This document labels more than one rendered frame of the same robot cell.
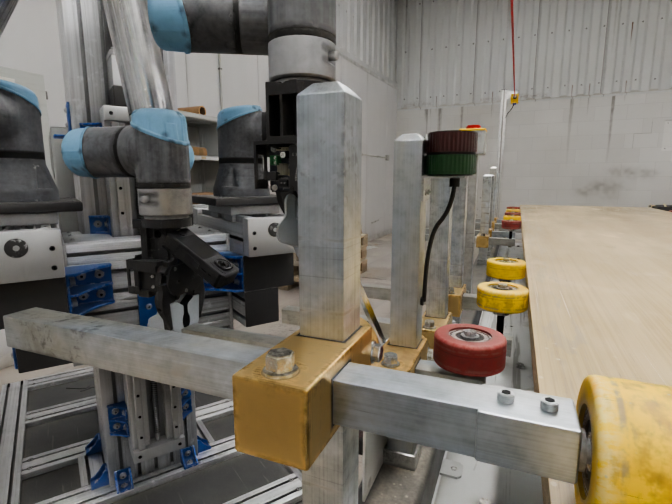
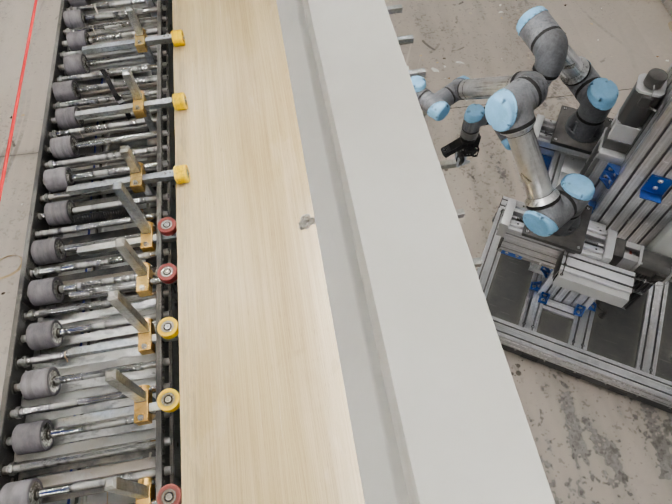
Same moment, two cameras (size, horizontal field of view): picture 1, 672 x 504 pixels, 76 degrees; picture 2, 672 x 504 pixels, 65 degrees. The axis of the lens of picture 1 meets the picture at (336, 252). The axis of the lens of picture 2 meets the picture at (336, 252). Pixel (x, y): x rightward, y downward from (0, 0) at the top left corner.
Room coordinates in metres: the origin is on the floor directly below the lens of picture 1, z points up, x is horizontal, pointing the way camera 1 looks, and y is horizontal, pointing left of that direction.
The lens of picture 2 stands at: (1.69, -1.01, 2.77)
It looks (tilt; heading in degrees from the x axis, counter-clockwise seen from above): 60 degrees down; 151
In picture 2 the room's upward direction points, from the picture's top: 4 degrees counter-clockwise
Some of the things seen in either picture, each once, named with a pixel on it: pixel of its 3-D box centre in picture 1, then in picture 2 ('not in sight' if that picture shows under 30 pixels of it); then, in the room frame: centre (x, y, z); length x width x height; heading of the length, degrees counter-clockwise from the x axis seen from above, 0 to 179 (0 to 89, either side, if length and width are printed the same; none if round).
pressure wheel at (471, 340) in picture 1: (467, 377); not in sight; (0.47, -0.15, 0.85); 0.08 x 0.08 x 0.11
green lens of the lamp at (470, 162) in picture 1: (450, 165); not in sight; (0.52, -0.14, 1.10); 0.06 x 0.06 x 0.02
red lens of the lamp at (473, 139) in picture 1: (451, 143); not in sight; (0.52, -0.14, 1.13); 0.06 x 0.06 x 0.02
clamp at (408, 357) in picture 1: (403, 366); not in sight; (0.52, -0.09, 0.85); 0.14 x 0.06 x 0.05; 157
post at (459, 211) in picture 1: (455, 266); not in sight; (1.00, -0.29, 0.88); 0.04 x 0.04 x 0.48; 67
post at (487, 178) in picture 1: (484, 228); not in sight; (1.92, -0.67, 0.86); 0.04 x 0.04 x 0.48; 67
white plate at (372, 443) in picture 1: (391, 410); not in sight; (0.57, -0.08, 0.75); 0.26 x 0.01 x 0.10; 157
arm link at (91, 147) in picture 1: (114, 153); not in sight; (0.68, 0.35, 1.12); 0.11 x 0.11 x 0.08; 74
